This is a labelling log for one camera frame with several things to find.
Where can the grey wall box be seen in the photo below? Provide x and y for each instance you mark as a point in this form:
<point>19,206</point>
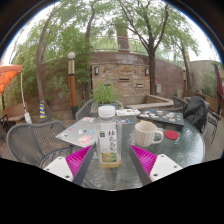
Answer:
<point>158,88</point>

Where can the white ribbed mug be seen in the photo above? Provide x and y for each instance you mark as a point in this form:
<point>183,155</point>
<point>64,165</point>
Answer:
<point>145,134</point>

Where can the black laptop with stickers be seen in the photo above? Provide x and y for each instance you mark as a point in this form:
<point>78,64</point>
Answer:
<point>161,117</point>

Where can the closed maroon patio umbrella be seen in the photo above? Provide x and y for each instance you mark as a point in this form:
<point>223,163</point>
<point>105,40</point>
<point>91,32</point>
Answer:
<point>219,83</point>

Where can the white sticker sheet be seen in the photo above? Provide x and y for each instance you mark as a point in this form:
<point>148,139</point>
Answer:
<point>128,112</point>

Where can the yellow square card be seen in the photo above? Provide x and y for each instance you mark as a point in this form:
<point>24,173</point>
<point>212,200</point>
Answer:
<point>143,121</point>

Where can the small colourful picture card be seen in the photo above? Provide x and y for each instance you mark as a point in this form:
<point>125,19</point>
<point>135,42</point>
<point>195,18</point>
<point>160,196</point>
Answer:
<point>127,121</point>

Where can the clear drink bottle white cap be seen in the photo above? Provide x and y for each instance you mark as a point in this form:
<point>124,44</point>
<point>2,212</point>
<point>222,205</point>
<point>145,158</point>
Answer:
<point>108,140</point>

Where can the yellow blue striped traffic cone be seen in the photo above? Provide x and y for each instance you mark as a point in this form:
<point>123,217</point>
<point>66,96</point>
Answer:
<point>42,111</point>

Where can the black backpack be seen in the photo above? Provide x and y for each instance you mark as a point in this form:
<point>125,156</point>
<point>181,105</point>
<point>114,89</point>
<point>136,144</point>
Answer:
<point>196,111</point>

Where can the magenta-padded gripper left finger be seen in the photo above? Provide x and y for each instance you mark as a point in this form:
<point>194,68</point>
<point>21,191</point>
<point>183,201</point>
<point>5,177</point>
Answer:
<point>57,166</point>

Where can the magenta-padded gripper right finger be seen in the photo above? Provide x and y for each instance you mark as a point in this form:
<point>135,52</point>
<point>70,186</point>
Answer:
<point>165,166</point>

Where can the slim wooden lamp post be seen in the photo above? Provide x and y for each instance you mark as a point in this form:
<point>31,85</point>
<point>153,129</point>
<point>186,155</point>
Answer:
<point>184,83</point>

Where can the orange canopy with white pole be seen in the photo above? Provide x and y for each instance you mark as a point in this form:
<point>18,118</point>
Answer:
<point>8,75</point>

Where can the dark metal patio chair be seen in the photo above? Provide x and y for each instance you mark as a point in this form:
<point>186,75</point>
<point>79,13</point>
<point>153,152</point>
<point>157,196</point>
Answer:
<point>215,120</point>

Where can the striped wooden globe lamp post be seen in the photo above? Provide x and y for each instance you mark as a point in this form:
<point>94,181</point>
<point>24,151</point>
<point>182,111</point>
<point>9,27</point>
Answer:
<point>72,86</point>

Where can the green plant in teal pot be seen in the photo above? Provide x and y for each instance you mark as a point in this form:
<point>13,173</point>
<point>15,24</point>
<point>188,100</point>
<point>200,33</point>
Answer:
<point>105,93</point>

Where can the grey mesh patio chair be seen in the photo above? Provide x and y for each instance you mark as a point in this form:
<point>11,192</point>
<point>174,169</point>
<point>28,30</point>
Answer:
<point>30,140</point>
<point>85,111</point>
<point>178,101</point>

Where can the tree with dark trunk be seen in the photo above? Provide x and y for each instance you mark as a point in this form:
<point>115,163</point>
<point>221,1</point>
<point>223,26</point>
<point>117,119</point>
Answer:
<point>152,73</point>

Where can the flat round red coaster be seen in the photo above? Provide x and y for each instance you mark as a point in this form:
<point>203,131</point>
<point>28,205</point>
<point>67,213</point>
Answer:
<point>171,134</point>

